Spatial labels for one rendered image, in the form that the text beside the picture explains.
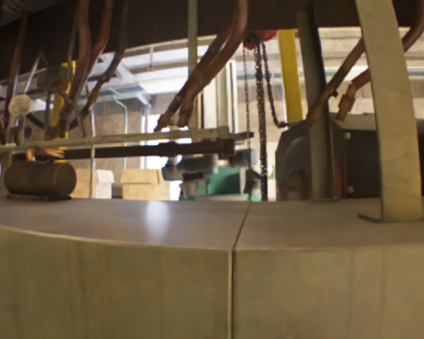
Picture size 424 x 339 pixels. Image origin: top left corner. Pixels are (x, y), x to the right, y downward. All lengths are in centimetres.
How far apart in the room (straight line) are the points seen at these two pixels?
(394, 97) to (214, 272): 24
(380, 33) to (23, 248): 43
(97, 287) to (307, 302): 16
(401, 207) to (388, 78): 13
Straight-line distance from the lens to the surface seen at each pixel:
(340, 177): 70
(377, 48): 32
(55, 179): 64
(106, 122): 1242
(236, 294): 19
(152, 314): 21
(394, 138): 29
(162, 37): 77
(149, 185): 740
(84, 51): 58
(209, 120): 221
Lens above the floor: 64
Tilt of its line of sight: 5 degrees up
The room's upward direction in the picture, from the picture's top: 1 degrees counter-clockwise
